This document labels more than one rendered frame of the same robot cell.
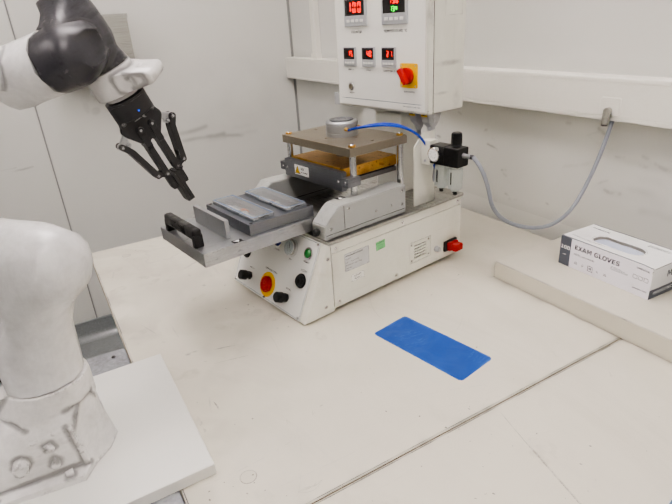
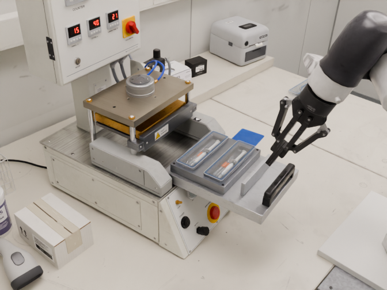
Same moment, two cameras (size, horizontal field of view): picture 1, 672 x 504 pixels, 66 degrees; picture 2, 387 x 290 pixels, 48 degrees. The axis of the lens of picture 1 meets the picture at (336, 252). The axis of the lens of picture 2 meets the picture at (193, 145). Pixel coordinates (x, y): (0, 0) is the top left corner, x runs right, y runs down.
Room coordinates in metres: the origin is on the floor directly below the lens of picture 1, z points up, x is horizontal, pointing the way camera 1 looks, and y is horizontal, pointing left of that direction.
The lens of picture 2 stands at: (1.51, 1.05, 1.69)
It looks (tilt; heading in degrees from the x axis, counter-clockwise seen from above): 35 degrees down; 250
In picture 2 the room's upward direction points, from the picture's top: 2 degrees clockwise
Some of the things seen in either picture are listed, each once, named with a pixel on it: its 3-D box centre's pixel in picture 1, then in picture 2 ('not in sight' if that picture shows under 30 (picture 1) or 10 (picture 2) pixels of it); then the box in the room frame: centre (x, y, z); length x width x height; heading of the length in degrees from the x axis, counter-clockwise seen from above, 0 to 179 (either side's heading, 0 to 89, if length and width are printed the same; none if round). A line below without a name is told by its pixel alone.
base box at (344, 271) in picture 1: (350, 238); (149, 166); (1.27, -0.04, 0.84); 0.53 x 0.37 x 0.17; 127
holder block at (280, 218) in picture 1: (258, 209); (216, 160); (1.13, 0.17, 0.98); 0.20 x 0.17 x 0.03; 37
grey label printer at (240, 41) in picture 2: not in sight; (239, 39); (0.60, -0.88, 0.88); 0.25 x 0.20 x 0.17; 113
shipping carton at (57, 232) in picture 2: not in sight; (54, 229); (1.58, 0.11, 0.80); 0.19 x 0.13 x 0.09; 119
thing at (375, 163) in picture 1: (344, 152); (143, 103); (1.28, -0.04, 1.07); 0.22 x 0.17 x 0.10; 37
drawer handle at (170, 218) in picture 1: (182, 229); (279, 183); (1.02, 0.32, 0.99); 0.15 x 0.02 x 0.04; 37
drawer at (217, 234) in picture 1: (241, 220); (231, 170); (1.10, 0.21, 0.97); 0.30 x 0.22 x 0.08; 127
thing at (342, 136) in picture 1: (357, 143); (136, 94); (1.29, -0.07, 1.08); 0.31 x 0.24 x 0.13; 37
